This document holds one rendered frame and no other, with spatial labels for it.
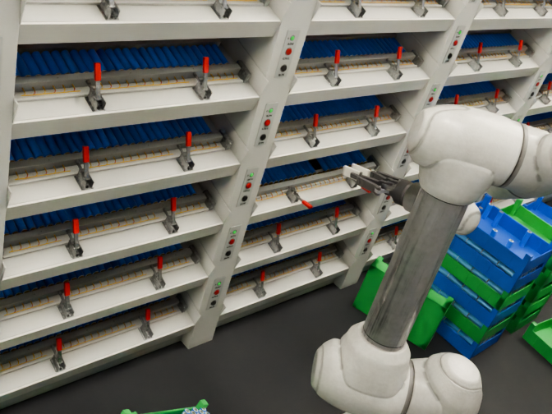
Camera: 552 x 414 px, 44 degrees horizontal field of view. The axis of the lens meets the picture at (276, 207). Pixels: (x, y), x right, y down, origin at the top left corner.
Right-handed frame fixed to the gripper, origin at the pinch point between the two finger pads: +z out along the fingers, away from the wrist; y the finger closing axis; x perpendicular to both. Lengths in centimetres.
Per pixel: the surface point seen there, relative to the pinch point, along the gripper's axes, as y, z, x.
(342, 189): 1.8, 5.7, -8.2
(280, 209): -25.7, 5.8, -8.9
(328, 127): -8.5, 6.6, 13.6
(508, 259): 41, -37, -25
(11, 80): -108, -2, 39
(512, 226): 61, -27, -23
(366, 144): 4.6, 1.2, 8.0
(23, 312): -99, 17, -23
